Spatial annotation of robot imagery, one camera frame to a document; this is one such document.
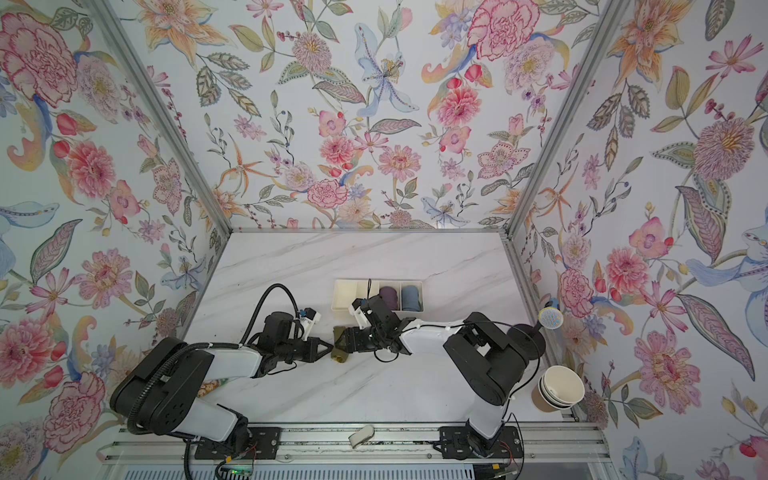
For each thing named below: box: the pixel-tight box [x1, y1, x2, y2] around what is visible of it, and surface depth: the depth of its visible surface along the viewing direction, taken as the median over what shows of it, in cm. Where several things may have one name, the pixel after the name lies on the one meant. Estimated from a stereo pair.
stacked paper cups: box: [531, 365, 585, 413], surface depth 73 cm
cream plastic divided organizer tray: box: [331, 279, 425, 312], surface depth 100 cm
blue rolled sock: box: [401, 285, 421, 312], surface depth 97 cm
